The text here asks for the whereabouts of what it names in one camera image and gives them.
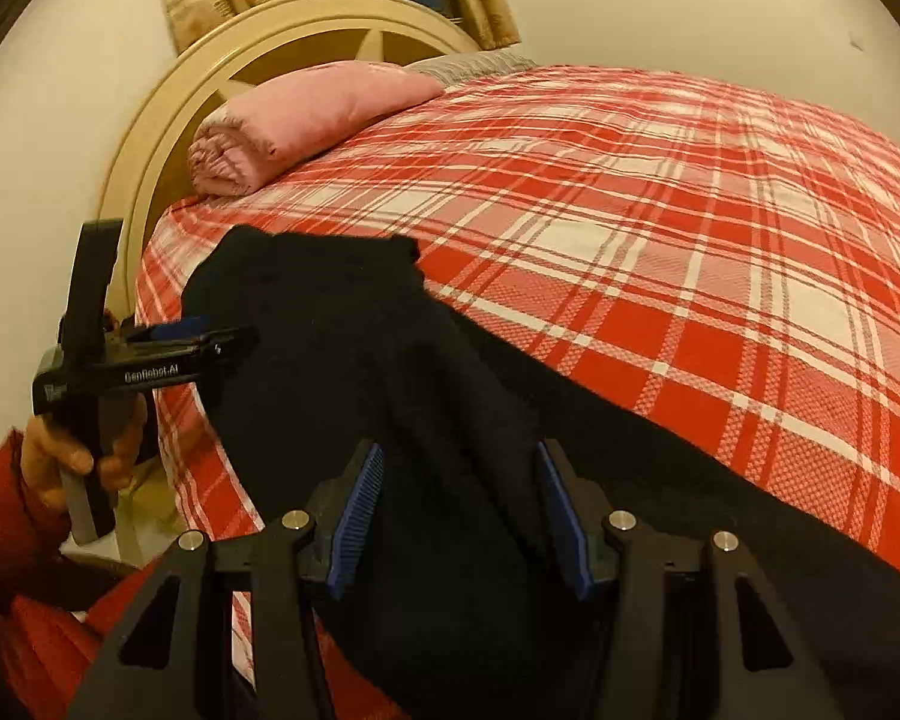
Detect person's red jacket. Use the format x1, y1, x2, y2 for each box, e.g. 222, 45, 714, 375
0, 559, 167, 720

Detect cream round headboard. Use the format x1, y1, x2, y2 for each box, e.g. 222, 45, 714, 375
97, 0, 488, 563

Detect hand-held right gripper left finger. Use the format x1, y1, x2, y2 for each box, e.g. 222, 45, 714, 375
67, 441, 385, 720

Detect red plaid bed sheet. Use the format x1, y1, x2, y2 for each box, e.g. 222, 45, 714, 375
133, 64, 900, 720

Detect grey striped pillow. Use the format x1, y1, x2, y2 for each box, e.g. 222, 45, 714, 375
405, 49, 541, 87

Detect black pants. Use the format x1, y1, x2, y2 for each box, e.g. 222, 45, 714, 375
180, 225, 900, 720

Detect person's left forearm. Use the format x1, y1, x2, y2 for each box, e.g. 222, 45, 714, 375
0, 431, 76, 616

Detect pink folded blanket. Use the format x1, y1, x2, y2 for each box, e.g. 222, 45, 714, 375
187, 60, 447, 200

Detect person's left hand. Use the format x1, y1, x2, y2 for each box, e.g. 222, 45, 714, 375
21, 396, 151, 517

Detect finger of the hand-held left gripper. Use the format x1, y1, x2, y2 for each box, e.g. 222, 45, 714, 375
124, 317, 260, 377

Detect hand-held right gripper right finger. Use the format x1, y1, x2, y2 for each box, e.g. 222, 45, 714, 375
536, 439, 845, 720

